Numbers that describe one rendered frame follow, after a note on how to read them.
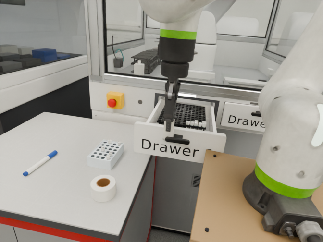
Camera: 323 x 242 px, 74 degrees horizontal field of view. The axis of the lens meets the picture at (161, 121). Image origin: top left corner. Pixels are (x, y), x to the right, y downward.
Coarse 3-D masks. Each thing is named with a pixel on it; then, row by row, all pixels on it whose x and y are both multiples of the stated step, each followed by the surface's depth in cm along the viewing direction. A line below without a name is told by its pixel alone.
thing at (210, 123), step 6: (162, 102) 101; (180, 102) 100; (186, 102) 100; (156, 108) 90; (162, 108) 102; (210, 108) 98; (156, 114) 91; (210, 114) 94; (150, 120) 79; (156, 120) 93; (210, 120) 91; (210, 126) 87; (216, 132) 74
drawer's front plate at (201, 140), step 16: (144, 128) 68; (160, 128) 67; (176, 128) 67; (144, 144) 70; (160, 144) 69; (176, 144) 68; (192, 144) 67; (208, 144) 66; (224, 144) 65; (192, 160) 70
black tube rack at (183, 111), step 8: (176, 104) 95; (184, 104) 96; (176, 112) 86; (184, 112) 87; (192, 112) 87; (200, 112) 88; (176, 120) 79; (184, 120) 81; (192, 120) 80; (200, 120) 81
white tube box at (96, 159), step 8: (104, 144) 80; (112, 144) 80; (96, 152) 75; (104, 152) 75; (112, 152) 76; (120, 152) 79; (88, 160) 72; (96, 160) 71; (104, 160) 70; (112, 160) 72; (104, 168) 72
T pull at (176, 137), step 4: (176, 136) 65; (180, 136) 65; (168, 140) 64; (172, 140) 64; (176, 140) 64; (180, 140) 63; (184, 140) 63; (188, 140) 64; (184, 144) 64; (188, 144) 63
